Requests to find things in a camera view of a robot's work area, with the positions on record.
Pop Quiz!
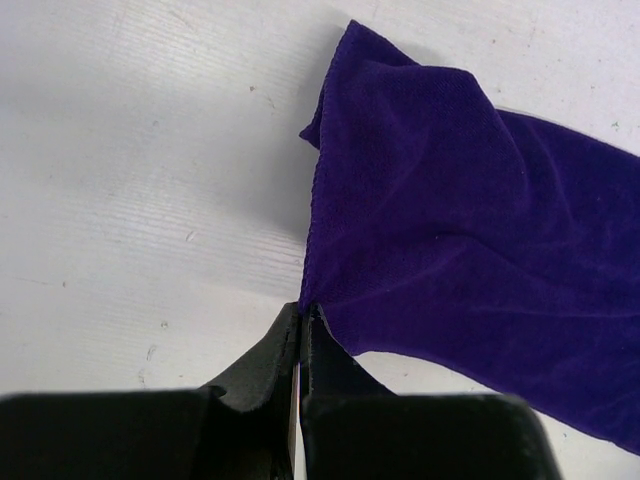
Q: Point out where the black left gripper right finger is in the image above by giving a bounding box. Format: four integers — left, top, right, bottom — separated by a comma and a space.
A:
301, 305, 548, 479

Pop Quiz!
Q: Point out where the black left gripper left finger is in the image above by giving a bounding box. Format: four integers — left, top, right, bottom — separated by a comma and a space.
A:
1, 303, 299, 479

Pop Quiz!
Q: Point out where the purple towel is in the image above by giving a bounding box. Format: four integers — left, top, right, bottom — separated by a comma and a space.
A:
300, 22, 639, 453

